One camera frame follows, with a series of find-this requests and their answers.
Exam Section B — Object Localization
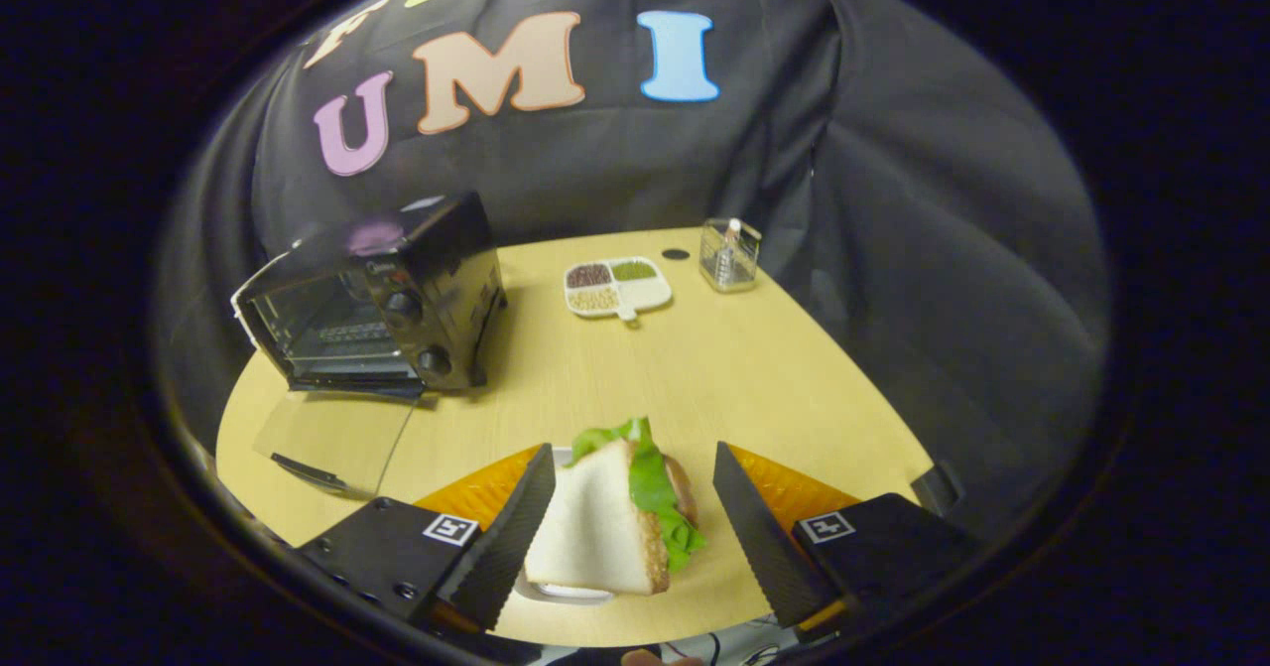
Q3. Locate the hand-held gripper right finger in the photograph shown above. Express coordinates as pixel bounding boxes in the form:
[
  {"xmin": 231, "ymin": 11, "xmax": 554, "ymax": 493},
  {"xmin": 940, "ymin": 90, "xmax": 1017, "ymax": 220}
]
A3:
[{"xmin": 713, "ymin": 441, "xmax": 985, "ymax": 645}]

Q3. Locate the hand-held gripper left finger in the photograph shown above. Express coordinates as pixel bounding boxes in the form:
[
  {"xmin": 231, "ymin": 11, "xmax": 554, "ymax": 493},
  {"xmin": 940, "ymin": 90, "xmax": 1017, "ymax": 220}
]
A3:
[{"xmin": 296, "ymin": 443, "xmax": 558, "ymax": 635}]

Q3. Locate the lettuce sandwich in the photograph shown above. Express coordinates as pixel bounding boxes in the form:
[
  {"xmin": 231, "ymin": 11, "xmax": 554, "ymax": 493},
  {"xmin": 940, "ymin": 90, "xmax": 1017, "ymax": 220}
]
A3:
[{"xmin": 523, "ymin": 416, "xmax": 707, "ymax": 597}]

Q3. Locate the black toaster oven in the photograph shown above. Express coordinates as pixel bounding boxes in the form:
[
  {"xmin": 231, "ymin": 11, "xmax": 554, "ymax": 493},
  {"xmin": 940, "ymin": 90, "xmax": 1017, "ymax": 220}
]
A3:
[{"xmin": 231, "ymin": 192, "xmax": 508, "ymax": 498}]

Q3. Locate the white plate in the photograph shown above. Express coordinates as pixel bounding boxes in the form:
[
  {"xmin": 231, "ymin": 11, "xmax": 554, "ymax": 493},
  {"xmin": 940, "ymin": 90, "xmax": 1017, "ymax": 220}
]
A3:
[{"xmin": 511, "ymin": 446, "xmax": 618, "ymax": 605}]

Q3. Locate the white divided grain dish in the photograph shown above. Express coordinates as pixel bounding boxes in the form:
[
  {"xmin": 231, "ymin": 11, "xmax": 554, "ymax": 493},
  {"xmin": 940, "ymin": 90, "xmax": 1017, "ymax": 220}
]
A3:
[{"xmin": 563, "ymin": 256, "xmax": 674, "ymax": 324}]

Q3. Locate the black backdrop cloth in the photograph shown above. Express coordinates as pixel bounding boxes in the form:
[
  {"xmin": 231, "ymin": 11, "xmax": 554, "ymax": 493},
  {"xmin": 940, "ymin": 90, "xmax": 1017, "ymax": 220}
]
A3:
[{"xmin": 154, "ymin": 0, "xmax": 1110, "ymax": 548}]

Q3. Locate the clear wire holder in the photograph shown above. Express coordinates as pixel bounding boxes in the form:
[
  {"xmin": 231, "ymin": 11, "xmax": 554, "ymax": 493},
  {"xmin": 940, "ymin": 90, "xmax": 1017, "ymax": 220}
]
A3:
[{"xmin": 699, "ymin": 216, "xmax": 763, "ymax": 294}]

